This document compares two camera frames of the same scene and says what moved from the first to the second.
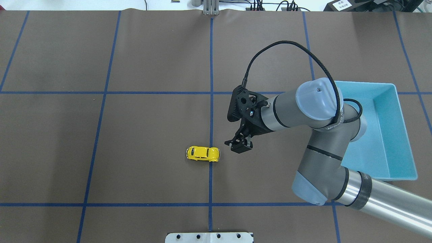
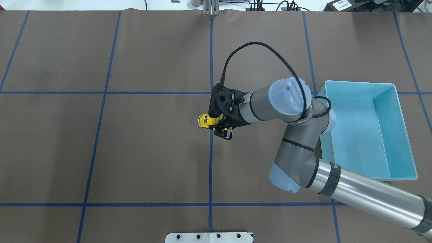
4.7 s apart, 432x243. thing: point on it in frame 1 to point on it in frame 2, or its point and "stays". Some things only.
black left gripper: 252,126 to 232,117
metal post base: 211,7 stays
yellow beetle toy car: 199,153 to 204,120
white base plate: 209,237 stays
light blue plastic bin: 384,152 stays
